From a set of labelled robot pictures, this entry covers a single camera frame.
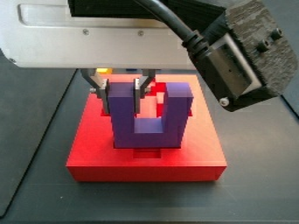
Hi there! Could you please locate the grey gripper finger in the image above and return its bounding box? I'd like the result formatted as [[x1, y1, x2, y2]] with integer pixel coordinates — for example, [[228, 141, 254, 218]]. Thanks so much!
[[134, 69, 155, 114]]

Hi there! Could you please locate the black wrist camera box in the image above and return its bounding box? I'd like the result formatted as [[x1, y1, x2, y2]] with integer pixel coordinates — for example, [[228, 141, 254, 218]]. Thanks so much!
[[68, 0, 298, 112]]

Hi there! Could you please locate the purple U-shaped block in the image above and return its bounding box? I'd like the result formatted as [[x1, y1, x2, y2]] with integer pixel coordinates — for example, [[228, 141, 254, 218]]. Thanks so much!
[[107, 82, 192, 149]]

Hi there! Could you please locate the red board with slots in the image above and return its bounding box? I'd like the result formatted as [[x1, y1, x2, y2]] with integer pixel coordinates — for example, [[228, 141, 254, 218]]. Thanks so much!
[[67, 74, 227, 182]]

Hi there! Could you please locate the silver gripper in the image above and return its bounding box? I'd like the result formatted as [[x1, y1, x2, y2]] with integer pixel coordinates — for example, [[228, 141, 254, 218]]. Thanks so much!
[[0, 0, 194, 114]]

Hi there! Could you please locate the yellow long block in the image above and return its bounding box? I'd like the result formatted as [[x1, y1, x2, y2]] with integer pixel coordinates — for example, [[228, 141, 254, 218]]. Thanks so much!
[[96, 68, 112, 74]]

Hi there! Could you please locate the black camera cable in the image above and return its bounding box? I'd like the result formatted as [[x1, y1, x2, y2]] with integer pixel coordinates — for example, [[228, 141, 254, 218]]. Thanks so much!
[[134, 0, 214, 62]]

